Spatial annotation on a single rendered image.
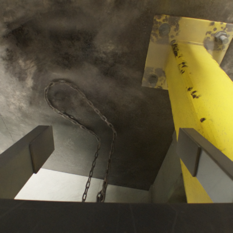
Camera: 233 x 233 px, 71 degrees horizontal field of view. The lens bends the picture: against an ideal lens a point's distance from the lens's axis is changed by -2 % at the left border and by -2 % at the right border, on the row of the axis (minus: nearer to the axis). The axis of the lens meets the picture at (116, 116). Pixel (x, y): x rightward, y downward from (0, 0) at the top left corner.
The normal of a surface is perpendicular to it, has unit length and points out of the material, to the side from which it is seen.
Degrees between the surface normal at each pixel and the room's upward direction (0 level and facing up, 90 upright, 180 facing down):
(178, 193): 0
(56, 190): 90
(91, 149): 0
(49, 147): 97
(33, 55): 0
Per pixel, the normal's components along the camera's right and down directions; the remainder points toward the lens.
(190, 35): -0.14, 0.64
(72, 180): 0.07, -0.75
